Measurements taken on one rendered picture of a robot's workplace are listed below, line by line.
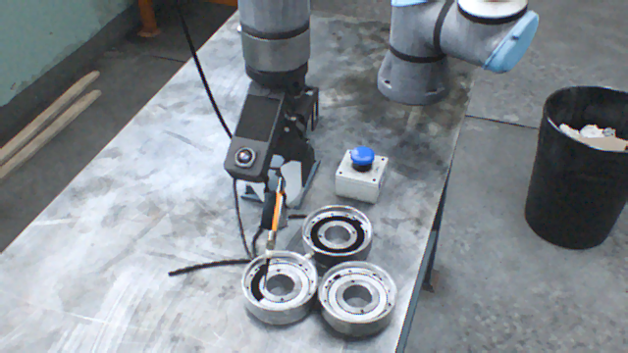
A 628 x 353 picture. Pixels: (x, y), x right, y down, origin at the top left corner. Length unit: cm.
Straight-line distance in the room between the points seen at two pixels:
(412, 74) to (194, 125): 43
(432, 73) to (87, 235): 69
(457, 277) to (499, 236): 24
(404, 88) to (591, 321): 104
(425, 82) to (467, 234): 98
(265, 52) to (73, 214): 53
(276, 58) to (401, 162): 51
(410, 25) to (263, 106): 56
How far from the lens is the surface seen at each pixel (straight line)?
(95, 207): 110
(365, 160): 102
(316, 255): 93
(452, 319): 193
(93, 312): 95
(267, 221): 82
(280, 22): 66
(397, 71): 127
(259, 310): 86
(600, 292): 213
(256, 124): 71
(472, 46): 116
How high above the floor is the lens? 152
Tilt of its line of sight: 41 degrees down
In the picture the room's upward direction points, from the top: straight up
